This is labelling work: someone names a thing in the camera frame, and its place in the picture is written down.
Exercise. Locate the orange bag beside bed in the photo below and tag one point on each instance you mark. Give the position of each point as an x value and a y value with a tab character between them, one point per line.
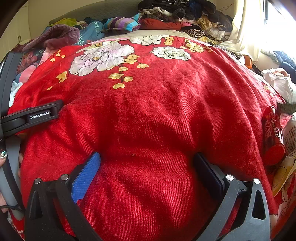
247	61

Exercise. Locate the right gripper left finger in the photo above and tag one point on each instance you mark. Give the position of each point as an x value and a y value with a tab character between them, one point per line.
52	212

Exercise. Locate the white clothes in basket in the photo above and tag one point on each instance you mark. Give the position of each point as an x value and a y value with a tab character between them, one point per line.
281	81

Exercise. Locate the red floral bed quilt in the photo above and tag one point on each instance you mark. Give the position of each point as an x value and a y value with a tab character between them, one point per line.
147	109

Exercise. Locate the pile of dark clothes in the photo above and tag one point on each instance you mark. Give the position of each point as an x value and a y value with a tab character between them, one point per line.
196	18

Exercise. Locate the striped purple cloth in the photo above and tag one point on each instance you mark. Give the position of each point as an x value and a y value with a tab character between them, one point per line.
122	24

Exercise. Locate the cream curtain left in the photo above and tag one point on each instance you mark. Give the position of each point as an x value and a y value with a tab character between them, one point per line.
246	36

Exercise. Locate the dark blue jacket on sill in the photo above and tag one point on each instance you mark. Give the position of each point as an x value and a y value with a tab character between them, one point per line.
287	63

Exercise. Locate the red tube snack package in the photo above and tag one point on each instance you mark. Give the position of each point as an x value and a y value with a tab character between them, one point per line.
274	148

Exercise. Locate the maroon fuzzy cloth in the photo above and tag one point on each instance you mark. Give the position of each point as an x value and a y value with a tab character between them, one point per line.
55	37

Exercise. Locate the yellow white snack packet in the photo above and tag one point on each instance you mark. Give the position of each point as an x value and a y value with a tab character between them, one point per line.
287	166

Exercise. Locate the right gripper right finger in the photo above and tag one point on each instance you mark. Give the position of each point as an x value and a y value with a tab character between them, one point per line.
242	213

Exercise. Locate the left hand painted nails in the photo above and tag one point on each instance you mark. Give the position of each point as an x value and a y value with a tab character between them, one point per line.
10	189

